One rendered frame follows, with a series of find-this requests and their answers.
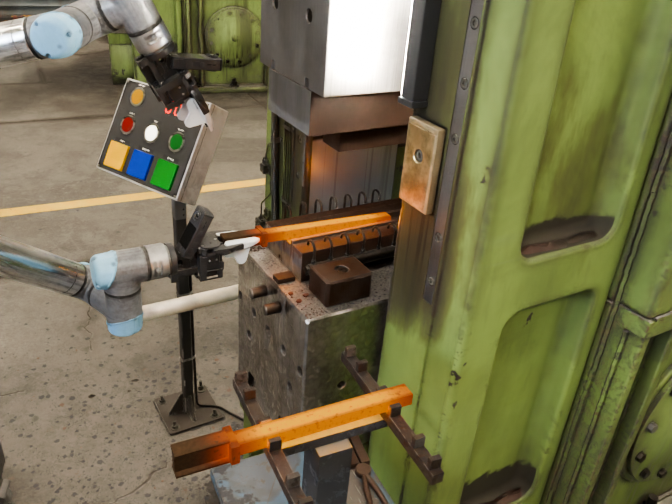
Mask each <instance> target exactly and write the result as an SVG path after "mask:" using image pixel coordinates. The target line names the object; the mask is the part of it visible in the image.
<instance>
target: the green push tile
mask: <svg viewBox="0 0 672 504"><path fill-rule="evenodd" d="M178 168H179V165H177V164H174V163H171V162H169V161H166V160H164V159H161V158H159V159H158V162H157V164H156V167H155V170H154V173H153V176H152V178H151V181H150V183H151V184H153V185H155V186H158V187H160V188H163V189H165V190H167V191H171V188H172V185H173V182H174V179H175V177H176V174H177V171H178Z"/></svg>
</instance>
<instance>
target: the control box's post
mask: <svg viewBox="0 0 672 504"><path fill-rule="evenodd" d="M171 206H172V216H173V234H174V249H176V246H177V244H178V242H179V240H180V238H181V236H182V234H183V232H184V230H185V228H186V226H187V221H186V218H187V210H186V203H182V202H179V201H175V200H173V199H171ZM176 289H177V292H178V293H179V295H181V294H186V293H190V290H189V276H186V277H181V278H178V282H176ZM178 326H179V344H180V356H181V357H182V359H183V360H185V359H188V358H192V337H191V314H190V311H186V312H182V313H178ZM180 362H181V360H180ZM181 381H182V393H183V394H184V406H185V412H188V403H187V397H188V395H191V398H192V402H193V407H194V409H195V406H194V384H193V360H190V361H187V362H181Z"/></svg>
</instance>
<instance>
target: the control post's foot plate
mask: <svg viewBox="0 0 672 504"><path fill-rule="evenodd" d="M197 393H198V402H199V403H200V404H212V405H216V403H215V401H214V400H213V398H212V396H211V394H210V393H209V391H208V389H207V387H206V386H205V385H203V384H202V380H200V381H199V385H198V386H197ZM153 403H154V405H155V409H156V410H157V412H158V413H159V415H160V420H161V421H162V422H163V424H164V425H165V427H166V430H167V431H168V433H169V435H170V436H174V435H178V434H181V433H184V432H188V431H194V430H197V429H200V428H201V427H203V426H207V425H211V424H214V423H217V422H219V421H221V420H224V419H225V415H224V414H223V413H222V412H221V410H220V409H219V408H215V407H205V406H204V407H201V406H199V405H197V404H196V400H195V388H194V406H195V409H194V407H193V402H192V398H191V395H188V397H187V403H188V412H185V406H184V394H183V393H182V391H180V392H177V393H174V394H170V395H167V396H163V395H161V396H160V397H159V398H157V399H155V400H154V401H153Z"/></svg>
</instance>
